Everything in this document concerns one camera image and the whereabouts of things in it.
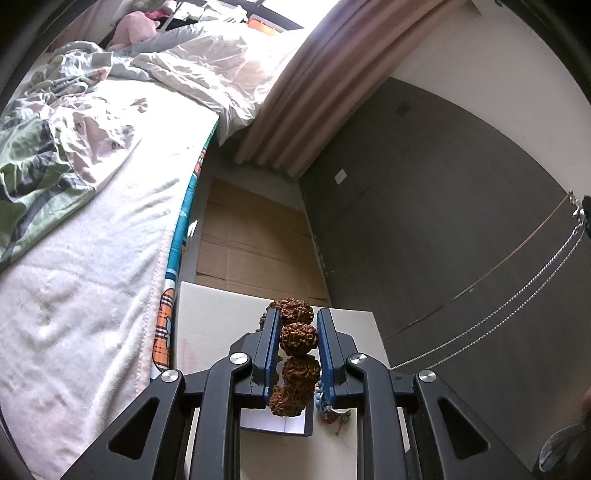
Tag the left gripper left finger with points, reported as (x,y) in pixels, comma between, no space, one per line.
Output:
(255,354)

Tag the white wall socket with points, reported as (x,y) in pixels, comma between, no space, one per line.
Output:
(340,177)

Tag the green patterned quilt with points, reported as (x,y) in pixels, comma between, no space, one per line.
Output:
(61,143)

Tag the bed with white blanket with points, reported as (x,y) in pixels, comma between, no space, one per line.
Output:
(79,309)

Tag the black jewelry box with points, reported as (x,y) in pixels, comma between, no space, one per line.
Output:
(266,422)

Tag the pink beige curtain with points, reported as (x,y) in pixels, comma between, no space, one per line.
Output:
(351,53)

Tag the pink plush toy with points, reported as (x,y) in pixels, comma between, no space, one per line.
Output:
(133,28)

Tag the teal cartoon bed sheet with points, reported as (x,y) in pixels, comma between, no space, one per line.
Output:
(162,344)

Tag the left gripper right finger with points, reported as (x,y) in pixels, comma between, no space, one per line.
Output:
(343,375)

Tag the flattened cardboard sheet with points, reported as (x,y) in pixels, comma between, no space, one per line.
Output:
(254,246)

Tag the white pillow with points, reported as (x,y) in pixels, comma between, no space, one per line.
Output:
(227,67)

